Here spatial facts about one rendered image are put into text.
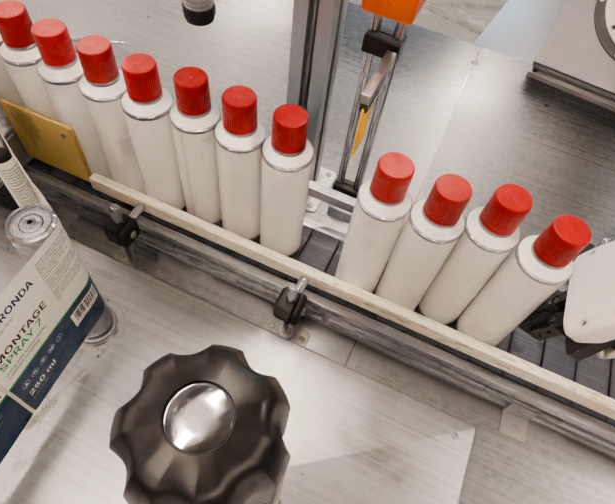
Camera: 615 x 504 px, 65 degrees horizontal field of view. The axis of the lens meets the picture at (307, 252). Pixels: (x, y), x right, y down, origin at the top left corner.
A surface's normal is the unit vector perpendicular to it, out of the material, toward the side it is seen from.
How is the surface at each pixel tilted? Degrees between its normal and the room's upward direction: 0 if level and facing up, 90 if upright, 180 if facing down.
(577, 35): 45
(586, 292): 69
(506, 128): 0
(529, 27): 0
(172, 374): 10
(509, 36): 0
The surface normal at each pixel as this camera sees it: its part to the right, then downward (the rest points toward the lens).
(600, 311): -0.84, -0.50
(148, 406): -0.06, -0.63
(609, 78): -0.29, 0.11
